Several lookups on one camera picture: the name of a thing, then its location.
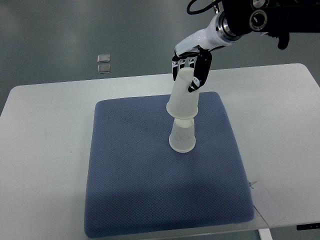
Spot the white paper cup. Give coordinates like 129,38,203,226
169,118,196,153
166,67,199,120

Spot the white paper cup on cushion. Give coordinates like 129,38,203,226
169,118,196,153

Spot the white paper tag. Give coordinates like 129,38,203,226
250,182,286,227

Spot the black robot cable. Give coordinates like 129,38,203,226
186,0,222,15

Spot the white table leg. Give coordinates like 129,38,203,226
258,228,273,240

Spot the upper metal floor plate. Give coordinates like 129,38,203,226
97,53,111,63

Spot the blue textured cushion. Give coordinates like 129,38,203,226
84,92,254,238

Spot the black table control panel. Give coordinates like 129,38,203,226
296,223,320,231

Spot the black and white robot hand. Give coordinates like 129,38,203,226
172,12,240,93

